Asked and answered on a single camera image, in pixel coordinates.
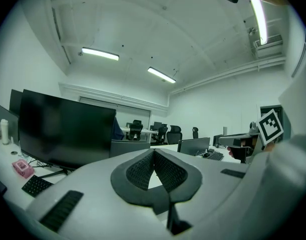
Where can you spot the small grey-backed monitor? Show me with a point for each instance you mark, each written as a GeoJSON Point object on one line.
{"type": "Point", "coordinates": [194, 146]}

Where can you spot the grey desk partition screen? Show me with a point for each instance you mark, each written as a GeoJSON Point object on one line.
{"type": "Point", "coordinates": [5, 119]}

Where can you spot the white air conditioner unit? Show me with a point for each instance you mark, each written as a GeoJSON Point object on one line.
{"type": "Point", "coordinates": [269, 42]}

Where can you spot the long ceiling light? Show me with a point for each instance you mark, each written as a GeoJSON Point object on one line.
{"type": "Point", "coordinates": [100, 53]}
{"type": "Point", "coordinates": [260, 19]}
{"type": "Point", "coordinates": [161, 74]}

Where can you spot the white bottle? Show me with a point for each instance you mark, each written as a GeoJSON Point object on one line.
{"type": "Point", "coordinates": [4, 132]}

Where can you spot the black monitor behind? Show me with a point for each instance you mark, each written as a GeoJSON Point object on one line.
{"type": "Point", "coordinates": [15, 101]}

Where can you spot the pink box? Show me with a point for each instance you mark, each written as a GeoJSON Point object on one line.
{"type": "Point", "coordinates": [22, 167]}

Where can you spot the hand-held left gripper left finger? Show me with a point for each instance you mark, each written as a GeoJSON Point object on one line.
{"type": "Point", "coordinates": [139, 174]}

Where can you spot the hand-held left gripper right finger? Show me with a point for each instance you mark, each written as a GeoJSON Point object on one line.
{"type": "Point", "coordinates": [175, 176]}

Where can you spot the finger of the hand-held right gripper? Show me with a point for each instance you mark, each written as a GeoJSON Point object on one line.
{"type": "Point", "coordinates": [225, 140]}
{"type": "Point", "coordinates": [234, 152]}

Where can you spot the large black computer monitor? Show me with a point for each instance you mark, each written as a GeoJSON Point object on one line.
{"type": "Point", "coordinates": [65, 131]}

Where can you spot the small black keyboard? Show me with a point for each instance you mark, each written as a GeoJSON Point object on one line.
{"type": "Point", "coordinates": [214, 155]}

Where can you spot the black office chair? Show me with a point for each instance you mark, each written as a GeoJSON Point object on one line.
{"type": "Point", "coordinates": [195, 132]}
{"type": "Point", "coordinates": [135, 130]}
{"type": "Point", "coordinates": [174, 135]}
{"type": "Point", "coordinates": [160, 135]}

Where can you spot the dark door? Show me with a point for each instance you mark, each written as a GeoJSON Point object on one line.
{"type": "Point", "coordinates": [266, 110]}

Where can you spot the small black device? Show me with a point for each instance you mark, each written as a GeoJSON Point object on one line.
{"type": "Point", "coordinates": [1, 187]}

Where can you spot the blue jacket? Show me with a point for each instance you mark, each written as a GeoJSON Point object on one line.
{"type": "Point", "coordinates": [117, 131]}

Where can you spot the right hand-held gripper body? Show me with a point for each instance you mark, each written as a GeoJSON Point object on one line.
{"type": "Point", "coordinates": [266, 131]}

